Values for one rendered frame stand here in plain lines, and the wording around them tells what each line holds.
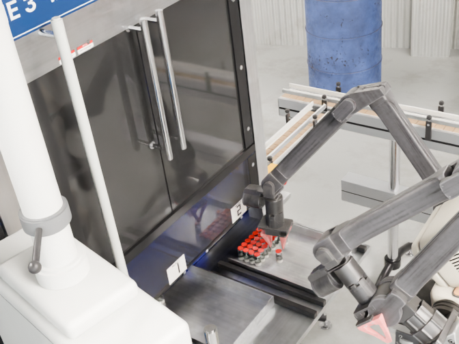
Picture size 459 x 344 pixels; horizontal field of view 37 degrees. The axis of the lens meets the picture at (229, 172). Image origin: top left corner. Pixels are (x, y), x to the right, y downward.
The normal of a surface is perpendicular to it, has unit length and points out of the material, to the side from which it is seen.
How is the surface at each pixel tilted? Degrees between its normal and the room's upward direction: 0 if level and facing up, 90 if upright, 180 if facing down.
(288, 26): 90
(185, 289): 0
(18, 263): 0
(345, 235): 71
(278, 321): 0
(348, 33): 90
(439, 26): 90
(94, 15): 90
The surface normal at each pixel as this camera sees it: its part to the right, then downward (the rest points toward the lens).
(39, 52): 0.81, 0.23
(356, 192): -0.57, 0.50
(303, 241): -0.11, -0.83
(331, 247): -0.45, 0.40
